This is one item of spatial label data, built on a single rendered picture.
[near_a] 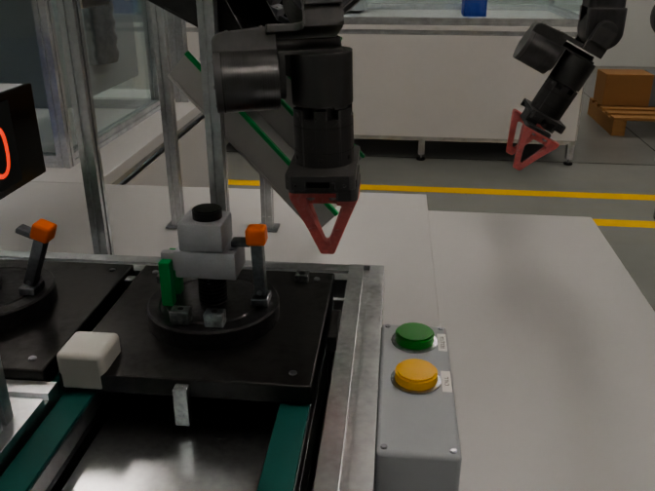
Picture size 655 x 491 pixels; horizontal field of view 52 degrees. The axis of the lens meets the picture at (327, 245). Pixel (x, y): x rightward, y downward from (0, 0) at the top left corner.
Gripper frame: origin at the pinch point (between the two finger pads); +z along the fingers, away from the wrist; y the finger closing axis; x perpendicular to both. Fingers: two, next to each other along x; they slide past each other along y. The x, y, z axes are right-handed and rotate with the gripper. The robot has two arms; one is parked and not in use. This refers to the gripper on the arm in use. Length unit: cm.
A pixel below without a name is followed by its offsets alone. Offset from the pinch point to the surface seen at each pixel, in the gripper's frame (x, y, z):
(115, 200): -50, -65, 19
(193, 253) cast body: -13.3, 2.7, -0.2
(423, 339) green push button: 9.8, 3.9, 8.6
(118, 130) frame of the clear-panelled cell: -69, -116, 18
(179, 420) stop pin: -12.9, 13.9, 11.7
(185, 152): -59, -142, 32
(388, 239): 6, -49, 21
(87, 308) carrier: -26.9, 0.2, 7.8
